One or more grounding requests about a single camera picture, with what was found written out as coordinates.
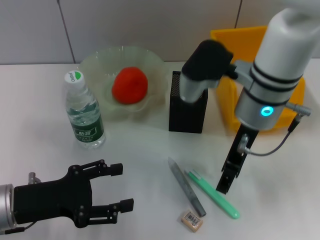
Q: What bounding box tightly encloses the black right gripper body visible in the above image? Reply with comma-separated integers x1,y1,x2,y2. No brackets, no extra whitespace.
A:
221,123,260,176

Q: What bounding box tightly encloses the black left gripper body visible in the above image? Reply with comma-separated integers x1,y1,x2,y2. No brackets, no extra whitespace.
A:
13,163,95,229

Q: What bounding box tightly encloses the mint green pen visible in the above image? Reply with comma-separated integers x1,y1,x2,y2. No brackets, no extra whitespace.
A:
184,169,241,220

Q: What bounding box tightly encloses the grey glitter pen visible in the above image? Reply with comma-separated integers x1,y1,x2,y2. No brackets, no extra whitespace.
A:
167,156,207,218

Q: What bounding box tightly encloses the clear water bottle green label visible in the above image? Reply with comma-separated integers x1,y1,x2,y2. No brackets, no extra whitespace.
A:
62,70,106,150

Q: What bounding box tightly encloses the orange fruit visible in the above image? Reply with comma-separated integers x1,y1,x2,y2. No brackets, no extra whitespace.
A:
111,66,149,105

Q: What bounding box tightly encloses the beige eraser with barcode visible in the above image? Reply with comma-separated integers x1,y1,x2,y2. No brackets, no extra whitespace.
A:
180,209,204,233

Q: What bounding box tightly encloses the black mesh pen holder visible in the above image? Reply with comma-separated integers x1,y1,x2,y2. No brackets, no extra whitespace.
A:
168,70,209,134

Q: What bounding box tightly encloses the pale green glass fruit bowl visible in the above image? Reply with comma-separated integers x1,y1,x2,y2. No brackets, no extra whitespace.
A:
78,44,169,126

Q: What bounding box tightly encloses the yellow plastic bin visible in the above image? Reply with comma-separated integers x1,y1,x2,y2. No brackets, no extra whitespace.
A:
209,24,306,133

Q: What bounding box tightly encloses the right gripper cable with plug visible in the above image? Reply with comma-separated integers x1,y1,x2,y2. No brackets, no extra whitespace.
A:
237,102,312,156

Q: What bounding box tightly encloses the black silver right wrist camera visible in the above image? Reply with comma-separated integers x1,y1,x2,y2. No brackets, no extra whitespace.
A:
179,39,253,104

